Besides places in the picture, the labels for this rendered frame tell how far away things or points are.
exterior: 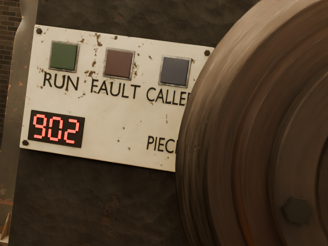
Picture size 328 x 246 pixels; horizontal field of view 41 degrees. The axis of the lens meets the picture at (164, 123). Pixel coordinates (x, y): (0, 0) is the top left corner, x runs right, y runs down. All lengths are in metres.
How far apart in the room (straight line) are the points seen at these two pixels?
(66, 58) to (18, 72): 2.67
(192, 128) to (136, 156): 0.16
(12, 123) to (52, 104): 2.68
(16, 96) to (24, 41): 0.39
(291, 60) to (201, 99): 0.10
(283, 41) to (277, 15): 0.03
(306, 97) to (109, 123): 0.31
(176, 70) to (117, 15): 0.12
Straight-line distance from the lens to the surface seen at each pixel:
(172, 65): 0.62
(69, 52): 0.65
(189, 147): 0.49
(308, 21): 0.48
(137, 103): 0.62
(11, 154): 3.35
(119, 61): 0.63
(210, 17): 0.65
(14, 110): 3.32
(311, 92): 0.41
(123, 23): 0.66
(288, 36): 0.48
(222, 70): 0.49
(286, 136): 0.41
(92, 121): 0.64
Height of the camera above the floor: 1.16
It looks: 3 degrees down
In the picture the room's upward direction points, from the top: 8 degrees clockwise
